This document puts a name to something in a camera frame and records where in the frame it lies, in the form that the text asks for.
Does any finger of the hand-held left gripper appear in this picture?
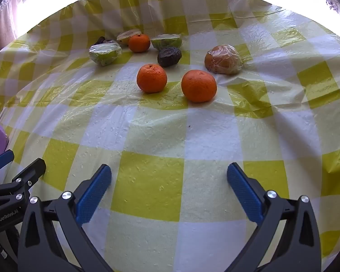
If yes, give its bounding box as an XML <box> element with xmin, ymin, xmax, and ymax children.
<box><xmin>0</xmin><ymin>150</ymin><xmax>15</xmax><ymax>173</ymax></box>
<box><xmin>0</xmin><ymin>159</ymin><xmax>46</xmax><ymax>209</ymax></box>

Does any yellow checked plastic tablecloth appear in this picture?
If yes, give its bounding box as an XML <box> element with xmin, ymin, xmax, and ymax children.
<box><xmin>0</xmin><ymin>0</ymin><xmax>340</xmax><ymax>272</ymax></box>

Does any wrapped brown round fruit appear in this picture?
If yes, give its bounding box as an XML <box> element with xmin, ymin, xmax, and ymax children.
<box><xmin>204</xmin><ymin>44</ymin><xmax>243</xmax><ymax>75</ymax></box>

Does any wrapped yellow pear half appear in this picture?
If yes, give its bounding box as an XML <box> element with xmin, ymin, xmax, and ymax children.
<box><xmin>116</xmin><ymin>30</ymin><xmax>142</xmax><ymax>46</ymax></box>

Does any dark wrinkled passion fruit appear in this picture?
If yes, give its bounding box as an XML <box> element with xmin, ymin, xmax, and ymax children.
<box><xmin>158</xmin><ymin>47</ymin><xmax>182</xmax><ymax>68</ymax></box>
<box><xmin>94</xmin><ymin>36</ymin><xmax>114</xmax><ymax>46</ymax></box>

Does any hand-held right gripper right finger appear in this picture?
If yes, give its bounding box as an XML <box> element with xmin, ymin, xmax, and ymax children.
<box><xmin>227</xmin><ymin>162</ymin><xmax>322</xmax><ymax>272</ymax></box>

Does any wrapped green fruit half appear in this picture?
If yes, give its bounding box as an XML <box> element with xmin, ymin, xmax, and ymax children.
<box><xmin>89</xmin><ymin>43</ymin><xmax>122</xmax><ymax>66</ymax></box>
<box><xmin>150</xmin><ymin>34</ymin><xmax>183</xmax><ymax>51</ymax></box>

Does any brown curtain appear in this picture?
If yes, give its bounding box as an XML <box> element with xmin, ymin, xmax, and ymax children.
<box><xmin>0</xmin><ymin>0</ymin><xmax>26</xmax><ymax>60</ymax></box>

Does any orange tangerine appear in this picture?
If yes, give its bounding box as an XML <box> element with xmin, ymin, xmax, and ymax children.
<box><xmin>128</xmin><ymin>34</ymin><xmax>151</xmax><ymax>53</ymax></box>
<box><xmin>181</xmin><ymin>69</ymin><xmax>217</xmax><ymax>103</ymax></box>
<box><xmin>136</xmin><ymin>64</ymin><xmax>168</xmax><ymax>94</ymax></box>

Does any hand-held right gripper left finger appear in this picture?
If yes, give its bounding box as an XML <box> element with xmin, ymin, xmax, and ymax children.
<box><xmin>18</xmin><ymin>164</ymin><xmax>113</xmax><ymax>272</ymax></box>

